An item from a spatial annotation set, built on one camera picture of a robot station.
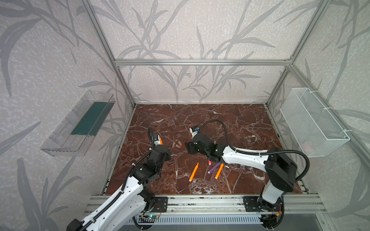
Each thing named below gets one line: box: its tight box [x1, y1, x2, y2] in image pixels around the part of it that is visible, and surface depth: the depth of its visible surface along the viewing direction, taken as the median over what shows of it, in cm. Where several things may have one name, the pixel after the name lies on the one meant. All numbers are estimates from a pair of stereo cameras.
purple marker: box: [207, 162, 221, 175], surface depth 88 cm
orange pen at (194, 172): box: [188, 161, 200, 182], surface depth 86 cm
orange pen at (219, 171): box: [214, 163, 225, 180], surface depth 86 cm
